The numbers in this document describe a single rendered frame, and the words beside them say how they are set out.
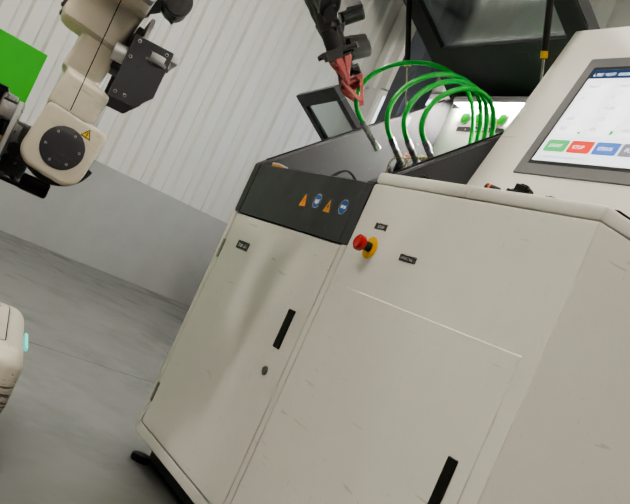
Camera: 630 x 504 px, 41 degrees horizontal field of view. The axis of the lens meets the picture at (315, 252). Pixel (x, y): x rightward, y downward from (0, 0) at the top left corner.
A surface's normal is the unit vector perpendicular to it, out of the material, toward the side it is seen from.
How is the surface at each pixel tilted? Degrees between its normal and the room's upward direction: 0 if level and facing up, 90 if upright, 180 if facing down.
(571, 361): 90
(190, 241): 90
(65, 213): 90
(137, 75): 90
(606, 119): 76
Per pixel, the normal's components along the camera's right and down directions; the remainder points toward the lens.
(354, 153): 0.46, 0.16
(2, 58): 0.62, 0.25
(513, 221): -0.79, -0.38
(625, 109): -0.67, -0.59
